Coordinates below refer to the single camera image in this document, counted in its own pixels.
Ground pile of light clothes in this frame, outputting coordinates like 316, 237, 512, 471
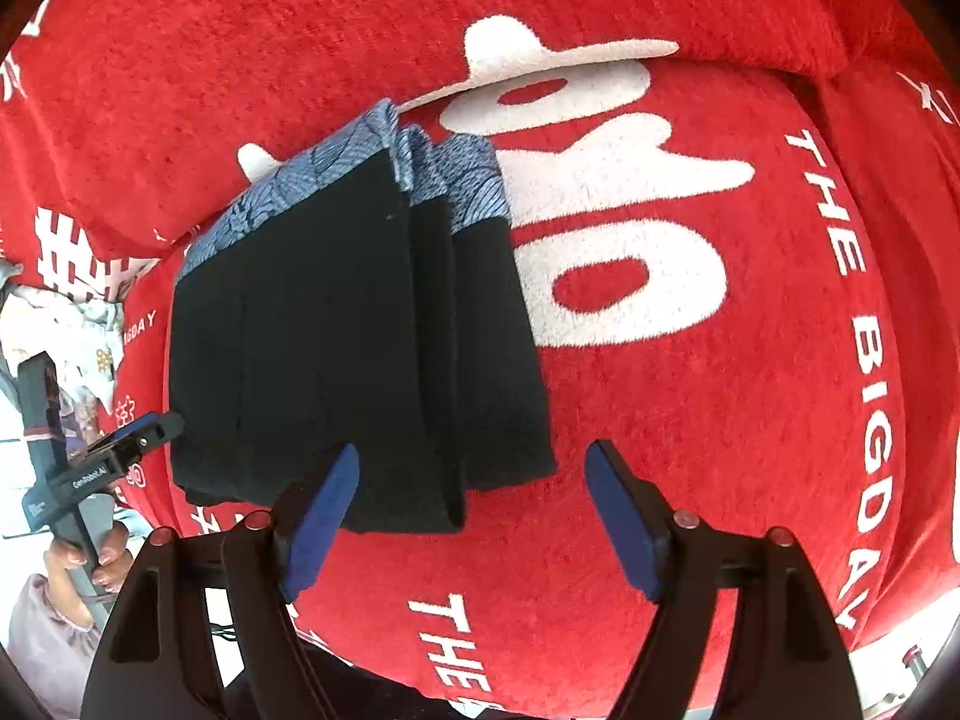
0, 259, 125, 421

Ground black pants with blue waistband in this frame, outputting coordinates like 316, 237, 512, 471
166, 97, 560, 537

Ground red printed blanket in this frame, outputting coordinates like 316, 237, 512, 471
0, 0, 960, 720

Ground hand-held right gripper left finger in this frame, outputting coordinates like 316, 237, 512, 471
79, 442, 361, 720

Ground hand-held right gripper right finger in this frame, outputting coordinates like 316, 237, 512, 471
585, 439, 863, 720

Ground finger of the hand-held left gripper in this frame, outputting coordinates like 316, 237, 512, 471
73, 411, 187, 470
112, 411, 169, 445

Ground person's left hand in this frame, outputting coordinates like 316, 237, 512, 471
43, 523, 132, 595

